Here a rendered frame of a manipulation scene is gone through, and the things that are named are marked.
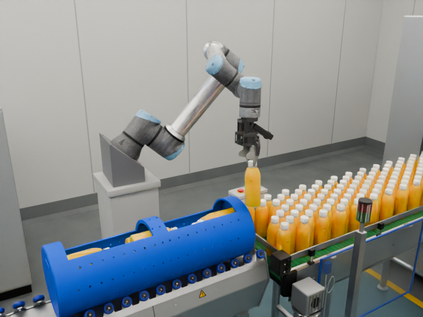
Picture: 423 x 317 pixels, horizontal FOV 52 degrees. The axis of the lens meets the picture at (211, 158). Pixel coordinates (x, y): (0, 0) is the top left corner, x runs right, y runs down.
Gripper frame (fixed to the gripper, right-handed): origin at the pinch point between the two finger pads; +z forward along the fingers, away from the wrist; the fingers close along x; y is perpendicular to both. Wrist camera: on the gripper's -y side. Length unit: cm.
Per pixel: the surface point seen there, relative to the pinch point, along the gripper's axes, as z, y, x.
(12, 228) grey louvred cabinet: 75, 93, -162
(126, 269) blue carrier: 34, 60, 7
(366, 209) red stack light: 20, -44, 27
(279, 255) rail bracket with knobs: 43.5, -10.6, 8.5
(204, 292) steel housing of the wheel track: 57, 24, 1
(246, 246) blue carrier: 38.4, 3.9, 3.0
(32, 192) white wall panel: 89, 68, -292
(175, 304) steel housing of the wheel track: 58, 39, 2
